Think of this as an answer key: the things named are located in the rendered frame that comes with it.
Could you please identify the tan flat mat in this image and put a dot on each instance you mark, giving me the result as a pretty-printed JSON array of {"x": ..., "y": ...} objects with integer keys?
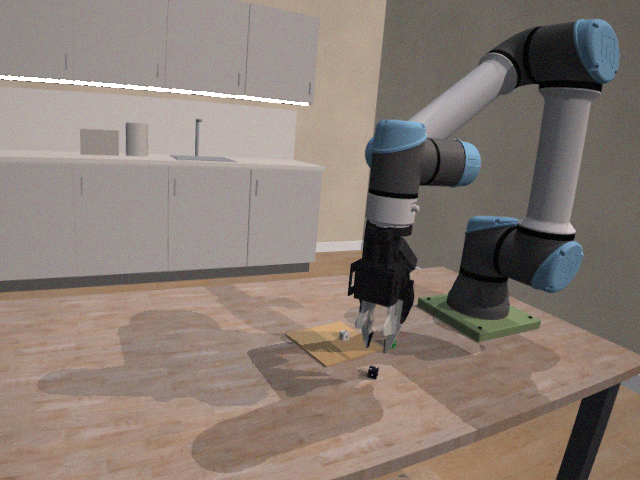
[{"x": 324, "y": 345}]

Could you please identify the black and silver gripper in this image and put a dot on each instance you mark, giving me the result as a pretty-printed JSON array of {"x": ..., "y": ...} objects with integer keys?
[{"x": 374, "y": 281}]

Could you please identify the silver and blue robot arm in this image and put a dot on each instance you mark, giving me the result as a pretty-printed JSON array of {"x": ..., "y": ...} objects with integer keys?
[{"x": 571, "y": 60}]

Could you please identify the black die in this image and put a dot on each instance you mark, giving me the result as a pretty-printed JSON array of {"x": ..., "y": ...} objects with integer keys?
[{"x": 373, "y": 372}]

